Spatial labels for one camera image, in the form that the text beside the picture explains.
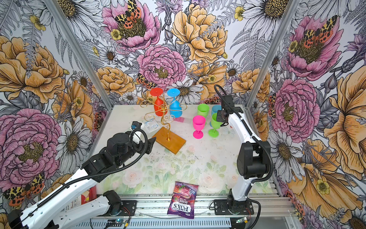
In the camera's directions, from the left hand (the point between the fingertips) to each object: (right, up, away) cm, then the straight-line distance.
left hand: (146, 139), depth 72 cm
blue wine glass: (+13, +16, +15) cm, 26 cm away
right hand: (+43, +9, +20) cm, 48 cm away
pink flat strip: (+15, +10, +40) cm, 44 cm away
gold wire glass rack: (+5, -2, +27) cm, 28 cm away
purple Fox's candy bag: (+18, -33, +3) cm, 37 cm away
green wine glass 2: (+31, +16, +31) cm, 47 cm away
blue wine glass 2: (+39, +17, +28) cm, 51 cm away
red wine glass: (+6, +15, +6) cm, 17 cm away
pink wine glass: (+28, +7, +20) cm, 35 cm away
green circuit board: (-13, -40, -1) cm, 42 cm away
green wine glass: (+38, +6, +22) cm, 45 cm away
